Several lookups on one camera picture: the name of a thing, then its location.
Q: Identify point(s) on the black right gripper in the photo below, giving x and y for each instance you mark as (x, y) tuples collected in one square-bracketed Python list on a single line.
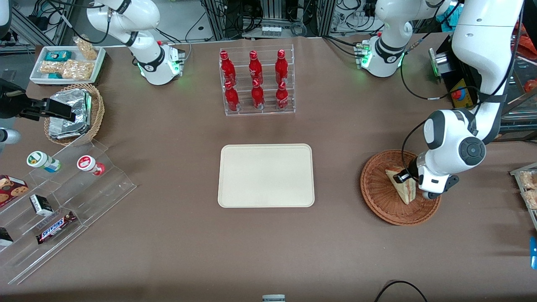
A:
[(11, 103)]

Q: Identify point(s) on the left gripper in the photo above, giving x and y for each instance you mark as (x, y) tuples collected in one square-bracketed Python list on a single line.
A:
[(411, 170)]

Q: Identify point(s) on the triangular sandwich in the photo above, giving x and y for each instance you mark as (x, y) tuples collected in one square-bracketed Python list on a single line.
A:
[(405, 193)]

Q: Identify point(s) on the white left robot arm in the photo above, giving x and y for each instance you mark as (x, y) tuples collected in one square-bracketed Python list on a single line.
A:
[(482, 50)]

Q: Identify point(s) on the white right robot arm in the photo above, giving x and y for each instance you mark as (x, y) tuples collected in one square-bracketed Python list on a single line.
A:
[(147, 63)]

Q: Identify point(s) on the brown wicker basket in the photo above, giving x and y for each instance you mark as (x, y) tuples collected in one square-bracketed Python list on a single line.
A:
[(377, 188)]

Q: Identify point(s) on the light wicker basket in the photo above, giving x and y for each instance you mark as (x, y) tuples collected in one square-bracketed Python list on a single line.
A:
[(97, 113)]

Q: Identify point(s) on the white rectangular snack tray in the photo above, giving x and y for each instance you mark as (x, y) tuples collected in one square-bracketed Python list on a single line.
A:
[(98, 67)]

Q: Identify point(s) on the grey edge tray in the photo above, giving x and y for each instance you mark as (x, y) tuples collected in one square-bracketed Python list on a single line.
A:
[(518, 171)]

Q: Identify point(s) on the cream plastic tray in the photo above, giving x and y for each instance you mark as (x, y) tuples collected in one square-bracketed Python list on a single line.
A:
[(266, 176)]

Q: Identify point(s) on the foil-wrapped pack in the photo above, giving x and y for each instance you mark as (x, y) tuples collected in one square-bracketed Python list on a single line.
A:
[(69, 102), (63, 131)]

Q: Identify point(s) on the small teal packet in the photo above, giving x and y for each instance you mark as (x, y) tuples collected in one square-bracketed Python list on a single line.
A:
[(54, 76)]

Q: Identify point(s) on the clear bag of crackers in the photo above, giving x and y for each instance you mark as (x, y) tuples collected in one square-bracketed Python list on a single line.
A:
[(78, 70), (51, 67), (87, 49)]

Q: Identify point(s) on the green-lid yogurt bottle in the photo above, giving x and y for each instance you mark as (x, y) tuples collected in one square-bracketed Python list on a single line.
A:
[(40, 160)]

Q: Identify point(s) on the teal snack box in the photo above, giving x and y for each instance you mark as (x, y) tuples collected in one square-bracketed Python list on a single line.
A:
[(58, 55)]

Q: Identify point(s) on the red-lid yogurt bottle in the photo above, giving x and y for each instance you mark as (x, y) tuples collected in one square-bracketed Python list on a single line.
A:
[(88, 163)]

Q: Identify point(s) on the red cookie box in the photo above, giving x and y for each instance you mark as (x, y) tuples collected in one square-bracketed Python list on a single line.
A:
[(11, 189)]

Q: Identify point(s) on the clear acrylic stepped stand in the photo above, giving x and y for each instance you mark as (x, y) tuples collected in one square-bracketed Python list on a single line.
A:
[(96, 197)]

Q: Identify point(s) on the small black white carton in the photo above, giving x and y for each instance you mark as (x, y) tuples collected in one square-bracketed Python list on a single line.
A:
[(40, 205)]

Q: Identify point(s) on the black box machine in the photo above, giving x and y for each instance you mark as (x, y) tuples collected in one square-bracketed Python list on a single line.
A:
[(470, 100)]

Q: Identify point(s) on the green-edged metal plate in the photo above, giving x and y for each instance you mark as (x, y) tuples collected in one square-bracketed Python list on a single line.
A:
[(434, 63)]

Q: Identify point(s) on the snickers chocolate bar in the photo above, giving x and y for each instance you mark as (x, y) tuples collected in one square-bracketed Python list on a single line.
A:
[(56, 227)]

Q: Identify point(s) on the clear bag of snacks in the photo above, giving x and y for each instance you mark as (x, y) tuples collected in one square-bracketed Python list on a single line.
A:
[(531, 199), (528, 180)]

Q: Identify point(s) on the red cola bottle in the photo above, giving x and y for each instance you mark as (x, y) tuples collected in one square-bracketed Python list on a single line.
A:
[(257, 96), (227, 67), (282, 97), (281, 67), (254, 67), (231, 98)]

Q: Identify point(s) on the clear acrylic bottle rack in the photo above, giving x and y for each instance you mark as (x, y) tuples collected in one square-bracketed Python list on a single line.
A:
[(268, 111)]

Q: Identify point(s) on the blue plastic item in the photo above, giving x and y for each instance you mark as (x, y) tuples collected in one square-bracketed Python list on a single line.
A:
[(533, 253)]

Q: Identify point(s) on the teal cloth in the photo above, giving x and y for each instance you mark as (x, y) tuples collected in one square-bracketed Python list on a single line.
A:
[(445, 19)]

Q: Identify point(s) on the grey metal block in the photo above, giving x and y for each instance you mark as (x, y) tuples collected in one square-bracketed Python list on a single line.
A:
[(273, 298)]

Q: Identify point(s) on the white power strip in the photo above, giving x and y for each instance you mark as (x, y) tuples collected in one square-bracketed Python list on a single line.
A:
[(271, 30)]

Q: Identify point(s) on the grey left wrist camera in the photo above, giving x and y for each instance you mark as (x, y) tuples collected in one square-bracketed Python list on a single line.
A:
[(431, 195)]

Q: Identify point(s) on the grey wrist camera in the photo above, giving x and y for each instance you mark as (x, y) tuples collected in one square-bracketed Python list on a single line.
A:
[(9, 136), (431, 195)]

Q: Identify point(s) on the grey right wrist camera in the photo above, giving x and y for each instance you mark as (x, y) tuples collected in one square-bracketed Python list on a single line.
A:
[(9, 136)]

